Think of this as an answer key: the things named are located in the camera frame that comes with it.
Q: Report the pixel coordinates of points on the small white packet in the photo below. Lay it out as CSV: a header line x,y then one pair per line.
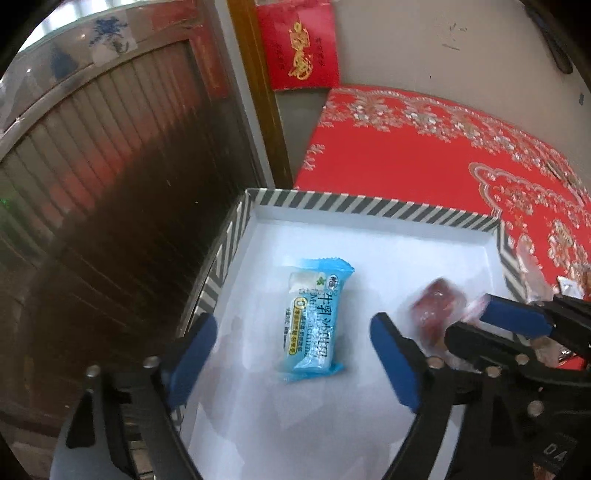
x,y
569,287

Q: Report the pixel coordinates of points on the wooden door frame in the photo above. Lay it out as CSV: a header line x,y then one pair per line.
x,y
258,92

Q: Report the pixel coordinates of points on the red gold envelope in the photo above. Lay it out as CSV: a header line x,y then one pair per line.
x,y
300,41

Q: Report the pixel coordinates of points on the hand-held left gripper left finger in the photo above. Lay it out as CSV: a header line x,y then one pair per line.
x,y
196,353

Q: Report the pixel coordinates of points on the dark ribbed cabinet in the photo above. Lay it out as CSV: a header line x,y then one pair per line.
x,y
115,207

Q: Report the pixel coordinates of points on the red floral tablecloth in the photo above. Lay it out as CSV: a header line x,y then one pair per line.
x,y
415,161

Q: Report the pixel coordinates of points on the light blue snack packet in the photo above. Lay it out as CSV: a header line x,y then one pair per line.
x,y
314,323

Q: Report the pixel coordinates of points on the blue white sticker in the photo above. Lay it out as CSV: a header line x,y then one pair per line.
x,y
108,34

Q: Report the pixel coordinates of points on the striped cardboard box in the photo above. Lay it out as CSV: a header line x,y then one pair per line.
x,y
351,258

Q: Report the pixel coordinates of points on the red candy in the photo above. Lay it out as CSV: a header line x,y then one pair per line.
x,y
434,304

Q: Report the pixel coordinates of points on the clear crumpled wrapper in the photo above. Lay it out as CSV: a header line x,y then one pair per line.
x,y
533,272

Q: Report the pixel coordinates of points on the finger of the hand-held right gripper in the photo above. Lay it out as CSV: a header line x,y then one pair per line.
x,y
475,344
517,317

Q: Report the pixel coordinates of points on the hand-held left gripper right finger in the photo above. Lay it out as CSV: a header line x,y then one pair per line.
x,y
397,364

